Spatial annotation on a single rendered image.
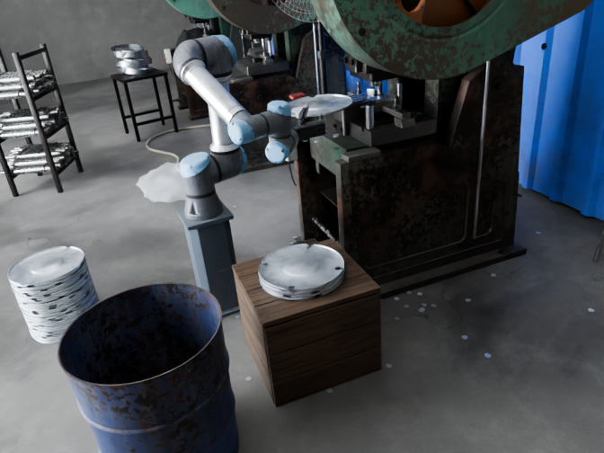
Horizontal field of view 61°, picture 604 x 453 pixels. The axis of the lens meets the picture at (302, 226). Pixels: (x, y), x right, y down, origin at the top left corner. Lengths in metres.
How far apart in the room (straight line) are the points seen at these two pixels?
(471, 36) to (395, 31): 0.29
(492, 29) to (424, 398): 1.23
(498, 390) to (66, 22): 7.69
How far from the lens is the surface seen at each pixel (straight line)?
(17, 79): 3.91
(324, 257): 1.77
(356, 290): 1.65
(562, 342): 2.11
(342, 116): 2.12
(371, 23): 1.63
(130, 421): 1.37
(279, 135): 1.68
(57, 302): 2.25
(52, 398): 2.10
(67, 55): 8.55
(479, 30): 1.85
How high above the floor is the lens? 1.29
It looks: 27 degrees down
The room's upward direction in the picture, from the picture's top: 5 degrees counter-clockwise
